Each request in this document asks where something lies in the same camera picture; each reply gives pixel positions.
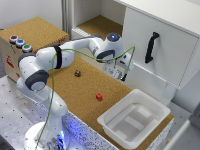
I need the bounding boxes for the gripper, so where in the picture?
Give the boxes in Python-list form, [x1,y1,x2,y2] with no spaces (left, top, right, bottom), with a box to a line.
[102,59,135,82]

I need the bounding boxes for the white sliding door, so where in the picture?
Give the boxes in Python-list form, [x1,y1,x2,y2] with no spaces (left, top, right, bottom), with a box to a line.
[121,6,200,90]

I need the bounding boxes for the pink block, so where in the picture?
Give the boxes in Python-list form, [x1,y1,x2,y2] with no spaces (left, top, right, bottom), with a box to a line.
[95,93,104,102]

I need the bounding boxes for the purple block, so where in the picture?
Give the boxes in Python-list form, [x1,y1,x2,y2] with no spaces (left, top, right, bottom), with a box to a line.
[74,69,82,78]

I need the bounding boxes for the white plastic box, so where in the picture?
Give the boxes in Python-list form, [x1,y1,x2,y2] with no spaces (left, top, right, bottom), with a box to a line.
[96,88,172,150]

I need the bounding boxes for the white cabinet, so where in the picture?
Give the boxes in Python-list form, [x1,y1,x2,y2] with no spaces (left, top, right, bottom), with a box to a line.
[70,0,200,108]

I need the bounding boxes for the wooden drawer box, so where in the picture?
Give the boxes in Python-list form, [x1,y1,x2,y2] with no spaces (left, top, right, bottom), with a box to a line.
[0,16,70,83]

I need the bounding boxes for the green button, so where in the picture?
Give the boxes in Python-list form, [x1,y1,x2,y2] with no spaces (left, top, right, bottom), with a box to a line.
[21,43,34,54]

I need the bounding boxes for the blue button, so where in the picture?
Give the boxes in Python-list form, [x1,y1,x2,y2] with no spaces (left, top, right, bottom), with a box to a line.
[15,38,26,49]

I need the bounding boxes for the red button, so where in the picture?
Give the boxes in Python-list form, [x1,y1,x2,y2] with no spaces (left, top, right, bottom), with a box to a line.
[9,34,19,44]

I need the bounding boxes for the black door handle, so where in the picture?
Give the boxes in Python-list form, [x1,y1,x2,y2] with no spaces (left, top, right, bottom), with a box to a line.
[144,31,160,65]

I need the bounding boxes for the green cable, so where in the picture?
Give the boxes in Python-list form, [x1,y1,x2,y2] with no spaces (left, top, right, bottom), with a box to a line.
[33,45,137,150]

